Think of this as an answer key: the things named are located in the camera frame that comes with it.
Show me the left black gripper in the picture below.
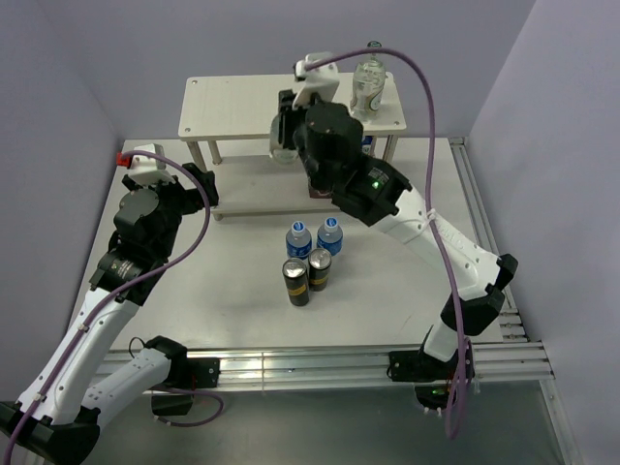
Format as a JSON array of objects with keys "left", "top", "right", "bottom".
[{"left": 123, "top": 162, "right": 217, "bottom": 259}]

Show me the clear glass bottle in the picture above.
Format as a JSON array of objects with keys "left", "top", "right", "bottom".
[
  {"left": 350, "top": 53, "right": 387, "bottom": 121},
  {"left": 269, "top": 115, "right": 298, "bottom": 166}
]

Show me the blue-label water bottle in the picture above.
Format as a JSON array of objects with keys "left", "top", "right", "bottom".
[
  {"left": 317, "top": 217, "right": 344, "bottom": 257},
  {"left": 286, "top": 221, "right": 312, "bottom": 260}
]

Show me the black yellow can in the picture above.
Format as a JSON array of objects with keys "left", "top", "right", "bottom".
[
  {"left": 308, "top": 248, "right": 332, "bottom": 292},
  {"left": 282, "top": 258, "right": 310, "bottom": 306}
]

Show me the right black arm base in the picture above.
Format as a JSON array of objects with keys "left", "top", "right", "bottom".
[{"left": 387, "top": 349, "right": 458, "bottom": 413}]

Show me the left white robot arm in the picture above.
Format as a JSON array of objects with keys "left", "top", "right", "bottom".
[{"left": 1, "top": 163, "right": 219, "bottom": 464}]

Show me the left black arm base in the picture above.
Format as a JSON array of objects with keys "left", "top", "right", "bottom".
[{"left": 150, "top": 357, "right": 220, "bottom": 418}]

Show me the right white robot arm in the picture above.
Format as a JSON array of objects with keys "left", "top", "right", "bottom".
[{"left": 271, "top": 89, "right": 518, "bottom": 378}]

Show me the purple grape juice carton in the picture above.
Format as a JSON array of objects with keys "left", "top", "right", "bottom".
[{"left": 308, "top": 185, "right": 332, "bottom": 199}]

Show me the yellow pineapple juice carton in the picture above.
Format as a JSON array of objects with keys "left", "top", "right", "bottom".
[{"left": 361, "top": 136, "right": 376, "bottom": 157}]

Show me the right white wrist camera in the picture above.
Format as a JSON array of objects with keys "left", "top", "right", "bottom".
[{"left": 293, "top": 51, "right": 340, "bottom": 109}]

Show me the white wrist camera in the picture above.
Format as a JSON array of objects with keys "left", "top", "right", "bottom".
[
  {"left": 293, "top": 51, "right": 340, "bottom": 109},
  {"left": 116, "top": 152, "right": 174, "bottom": 187}
]

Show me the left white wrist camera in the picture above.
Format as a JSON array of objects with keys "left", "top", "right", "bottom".
[{"left": 116, "top": 152, "right": 174, "bottom": 187}]

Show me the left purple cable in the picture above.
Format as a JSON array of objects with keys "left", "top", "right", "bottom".
[{"left": 2, "top": 150, "right": 225, "bottom": 454}]

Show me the purple cable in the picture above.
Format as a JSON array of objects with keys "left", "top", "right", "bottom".
[
  {"left": 2, "top": 150, "right": 225, "bottom": 454},
  {"left": 304, "top": 46, "right": 474, "bottom": 441}
]

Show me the aluminium right rail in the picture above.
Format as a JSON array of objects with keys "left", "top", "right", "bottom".
[{"left": 448, "top": 136, "right": 511, "bottom": 292}]

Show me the aluminium rail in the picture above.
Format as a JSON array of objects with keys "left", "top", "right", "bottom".
[
  {"left": 94, "top": 340, "right": 556, "bottom": 394},
  {"left": 448, "top": 136, "right": 511, "bottom": 292}
]

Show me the aluminium front rail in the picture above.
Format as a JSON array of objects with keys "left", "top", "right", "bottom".
[{"left": 94, "top": 340, "right": 556, "bottom": 394}]

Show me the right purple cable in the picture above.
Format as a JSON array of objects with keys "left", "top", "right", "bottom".
[{"left": 304, "top": 46, "right": 474, "bottom": 441}]

